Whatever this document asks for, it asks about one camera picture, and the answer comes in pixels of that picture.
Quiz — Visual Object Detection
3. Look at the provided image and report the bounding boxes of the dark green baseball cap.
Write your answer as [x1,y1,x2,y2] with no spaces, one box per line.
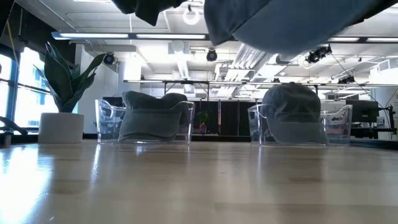
[118,90,185,143]
[162,92,190,125]

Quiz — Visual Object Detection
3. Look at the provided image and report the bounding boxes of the grey baseball cap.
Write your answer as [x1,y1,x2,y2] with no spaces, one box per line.
[203,0,398,56]
[262,82,329,146]

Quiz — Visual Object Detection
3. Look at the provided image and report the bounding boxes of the long ceiling light bar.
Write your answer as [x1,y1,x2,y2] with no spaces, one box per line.
[51,30,398,44]

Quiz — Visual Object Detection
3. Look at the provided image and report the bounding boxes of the white room column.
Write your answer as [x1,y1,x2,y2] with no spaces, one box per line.
[369,67,398,105]

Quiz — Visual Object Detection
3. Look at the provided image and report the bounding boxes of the black computer monitor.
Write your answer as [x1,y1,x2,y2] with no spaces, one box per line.
[345,99,379,124]
[102,96,125,108]

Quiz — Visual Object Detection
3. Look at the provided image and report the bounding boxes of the white ceiling pipes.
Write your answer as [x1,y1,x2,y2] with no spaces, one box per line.
[217,43,276,97]

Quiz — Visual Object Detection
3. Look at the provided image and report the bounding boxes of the green leafy plant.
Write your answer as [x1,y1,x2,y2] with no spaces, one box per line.
[33,42,106,113]

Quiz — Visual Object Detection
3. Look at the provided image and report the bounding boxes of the clear plastic bin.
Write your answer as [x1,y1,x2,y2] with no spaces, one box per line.
[95,99,196,145]
[248,103,354,146]

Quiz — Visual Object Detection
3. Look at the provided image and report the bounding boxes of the small background plant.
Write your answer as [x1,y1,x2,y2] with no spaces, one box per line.
[195,111,210,134]

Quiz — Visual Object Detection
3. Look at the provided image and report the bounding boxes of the white plant pot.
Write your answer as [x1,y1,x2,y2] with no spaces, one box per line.
[37,111,85,144]

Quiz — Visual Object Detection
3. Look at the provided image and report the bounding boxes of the white ring lamp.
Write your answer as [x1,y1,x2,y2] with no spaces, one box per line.
[182,6,200,26]

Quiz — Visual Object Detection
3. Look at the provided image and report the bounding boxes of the black ceiling camera mount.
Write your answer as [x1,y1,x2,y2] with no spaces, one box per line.
[305,45,333,65]
[337,75,356,85]

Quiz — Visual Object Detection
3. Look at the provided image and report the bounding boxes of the black background workstation frame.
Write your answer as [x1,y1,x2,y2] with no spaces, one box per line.
[123,79,320,138]

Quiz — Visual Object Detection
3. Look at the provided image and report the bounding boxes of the silver ventilation duct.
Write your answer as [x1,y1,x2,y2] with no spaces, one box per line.
[275,52,301,65]

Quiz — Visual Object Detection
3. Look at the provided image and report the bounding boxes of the yellow hanging cable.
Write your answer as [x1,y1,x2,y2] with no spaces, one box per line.
[5,21,19,63]

